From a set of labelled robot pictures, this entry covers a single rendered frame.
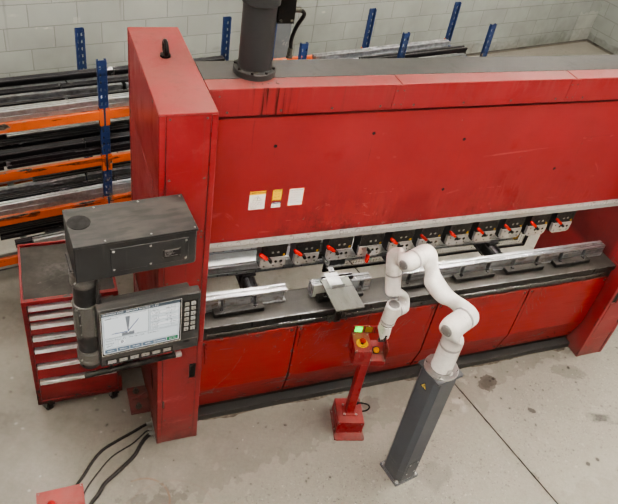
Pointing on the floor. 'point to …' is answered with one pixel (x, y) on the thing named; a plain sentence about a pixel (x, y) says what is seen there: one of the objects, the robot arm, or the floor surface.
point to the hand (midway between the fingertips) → (381, 338)
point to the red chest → (56, 326)
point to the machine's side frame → (605, 218)
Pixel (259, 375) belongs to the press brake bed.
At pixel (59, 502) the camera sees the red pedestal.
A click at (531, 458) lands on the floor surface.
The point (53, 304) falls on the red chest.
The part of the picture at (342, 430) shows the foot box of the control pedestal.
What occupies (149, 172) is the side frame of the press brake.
